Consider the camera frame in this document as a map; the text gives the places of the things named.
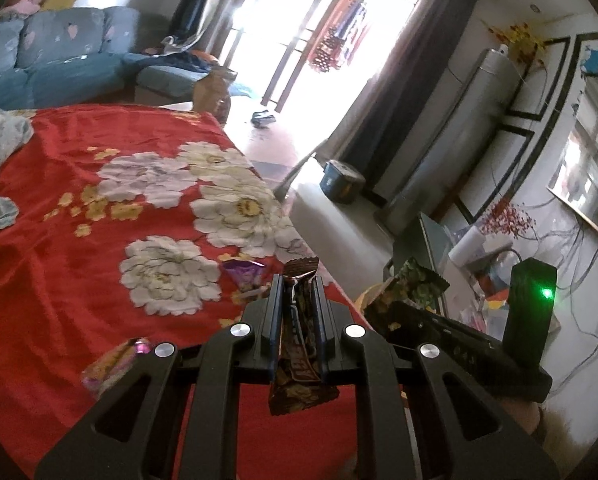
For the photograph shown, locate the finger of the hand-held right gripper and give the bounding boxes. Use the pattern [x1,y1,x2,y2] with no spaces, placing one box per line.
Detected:
[364,300,428,347]

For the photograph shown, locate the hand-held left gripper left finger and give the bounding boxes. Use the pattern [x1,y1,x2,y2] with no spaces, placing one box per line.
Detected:
[34,272,286,480]

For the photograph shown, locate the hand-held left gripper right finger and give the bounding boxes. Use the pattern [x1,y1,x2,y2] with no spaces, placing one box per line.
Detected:
[311,275,562,480]

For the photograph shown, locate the green snack wrapper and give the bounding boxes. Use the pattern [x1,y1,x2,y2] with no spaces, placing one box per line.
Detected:
[379,257,450,312]

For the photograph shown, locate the brown snack wrapper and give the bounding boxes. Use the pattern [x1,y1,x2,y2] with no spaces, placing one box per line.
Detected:
[268,256,340,417]

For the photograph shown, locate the person's right forearm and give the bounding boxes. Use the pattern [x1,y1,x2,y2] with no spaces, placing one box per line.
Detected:
[504,400,547,443]

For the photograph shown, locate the purple snack wrapper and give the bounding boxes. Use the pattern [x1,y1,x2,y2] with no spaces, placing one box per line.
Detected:
[221,259,267,297]

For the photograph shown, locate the white paper roll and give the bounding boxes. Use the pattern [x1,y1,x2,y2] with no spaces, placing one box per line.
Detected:
[448,225,482,267]

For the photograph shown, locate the red artificial flowers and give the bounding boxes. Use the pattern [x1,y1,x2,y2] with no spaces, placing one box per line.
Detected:
[479,199,536,238]

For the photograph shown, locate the blue storage stool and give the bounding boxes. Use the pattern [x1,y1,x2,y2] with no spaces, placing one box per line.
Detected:
[320,159,366,205]

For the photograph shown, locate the pink yellow snack wrapper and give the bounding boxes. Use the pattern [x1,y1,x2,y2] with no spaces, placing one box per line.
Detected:
[82,338,152,401]

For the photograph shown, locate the grey standing air conditioner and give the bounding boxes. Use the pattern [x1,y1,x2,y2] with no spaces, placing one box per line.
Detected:
[374,47,522,236]

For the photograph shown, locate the small dark object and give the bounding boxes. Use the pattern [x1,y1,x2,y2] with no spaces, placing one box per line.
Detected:
[250,109,277,131]

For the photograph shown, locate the red floral blanket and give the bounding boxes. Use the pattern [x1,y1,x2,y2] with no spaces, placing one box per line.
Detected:
[0,105,375,480]

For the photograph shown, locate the dark grey curtain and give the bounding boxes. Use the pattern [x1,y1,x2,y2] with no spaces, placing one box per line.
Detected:
[324,0,484,201]

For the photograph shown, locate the brown paper bag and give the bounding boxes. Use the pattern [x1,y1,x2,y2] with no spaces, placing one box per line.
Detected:
[191,66,239,123]

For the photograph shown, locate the yellow artificial flowers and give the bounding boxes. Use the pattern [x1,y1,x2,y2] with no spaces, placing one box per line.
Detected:
[489,22,547,66]

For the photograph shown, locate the hanging colourful clothes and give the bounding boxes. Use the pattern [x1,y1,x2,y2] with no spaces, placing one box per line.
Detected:
[308,0,372,75]

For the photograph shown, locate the dark blue curtain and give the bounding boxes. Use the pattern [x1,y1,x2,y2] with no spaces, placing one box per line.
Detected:
[171,0,245,56]

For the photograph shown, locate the blue patterned sofa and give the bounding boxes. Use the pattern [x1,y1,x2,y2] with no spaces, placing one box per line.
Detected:
[0,6,220,108]

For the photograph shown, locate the wall television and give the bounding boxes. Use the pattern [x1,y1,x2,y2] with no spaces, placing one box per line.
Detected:
[546,75,598,253]

